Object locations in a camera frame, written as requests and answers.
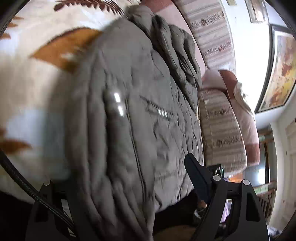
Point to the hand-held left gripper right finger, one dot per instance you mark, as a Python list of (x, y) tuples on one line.
[(201, 183)]

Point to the large framed picture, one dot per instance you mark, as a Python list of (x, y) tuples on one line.
[(279, 74)]

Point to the wooden railing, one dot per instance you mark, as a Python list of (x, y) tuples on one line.
[(267, 199)]

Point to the leaf print blanket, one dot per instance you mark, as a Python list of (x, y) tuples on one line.
[(30, 92)]

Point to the white door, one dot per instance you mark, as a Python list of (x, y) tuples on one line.
[(286, 173)]

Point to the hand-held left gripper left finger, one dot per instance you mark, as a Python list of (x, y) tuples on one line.
[(49, 188)]

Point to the short striped sofa cushion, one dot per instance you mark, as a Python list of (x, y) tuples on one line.
[(222, 132)]

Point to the white lace cloth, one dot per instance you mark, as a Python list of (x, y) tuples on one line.
[(242, 97)]

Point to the small framed picture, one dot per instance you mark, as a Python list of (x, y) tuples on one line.
[(256, 10)]

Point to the brown pink armrest cushion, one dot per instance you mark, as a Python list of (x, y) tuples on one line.
[(251, 134)]

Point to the olive quilted jacket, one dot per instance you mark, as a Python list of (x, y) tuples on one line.
[(129, 115)]

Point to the long striped sofa cushion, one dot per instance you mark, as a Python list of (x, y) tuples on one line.
[(212, 32)]

